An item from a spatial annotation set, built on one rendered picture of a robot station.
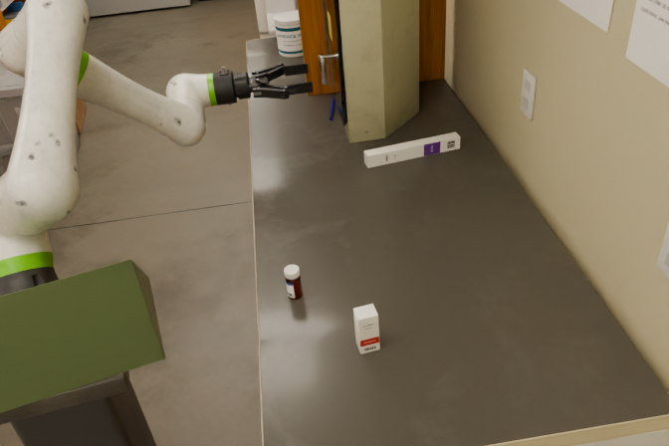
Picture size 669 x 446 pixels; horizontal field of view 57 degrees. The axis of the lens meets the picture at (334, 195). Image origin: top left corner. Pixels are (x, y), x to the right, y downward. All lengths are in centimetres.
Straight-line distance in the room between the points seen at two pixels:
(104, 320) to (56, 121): 38
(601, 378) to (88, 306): 91
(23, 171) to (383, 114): 102
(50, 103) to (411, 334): 82
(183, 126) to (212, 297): 127
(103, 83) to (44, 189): 46
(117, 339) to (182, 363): 135
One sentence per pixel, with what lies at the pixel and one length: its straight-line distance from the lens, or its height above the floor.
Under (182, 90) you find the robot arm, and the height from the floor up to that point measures 118.
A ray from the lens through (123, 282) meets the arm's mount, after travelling 115.
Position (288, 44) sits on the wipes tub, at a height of 100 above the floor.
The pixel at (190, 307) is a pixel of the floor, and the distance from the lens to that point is 278.
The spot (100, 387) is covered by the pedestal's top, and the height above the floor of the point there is 93.
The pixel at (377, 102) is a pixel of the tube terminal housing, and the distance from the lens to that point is 181.
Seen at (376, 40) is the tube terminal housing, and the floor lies 125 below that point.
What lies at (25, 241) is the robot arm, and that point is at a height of 116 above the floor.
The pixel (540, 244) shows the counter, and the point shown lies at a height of 94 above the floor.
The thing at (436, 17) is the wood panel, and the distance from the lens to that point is 216.
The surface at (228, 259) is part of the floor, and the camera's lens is 298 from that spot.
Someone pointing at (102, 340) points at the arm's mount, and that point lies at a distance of 123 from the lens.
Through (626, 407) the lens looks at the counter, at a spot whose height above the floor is 94.
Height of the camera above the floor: 186
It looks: 34 degrees down
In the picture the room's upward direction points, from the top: 5 degrees counter-clockwise
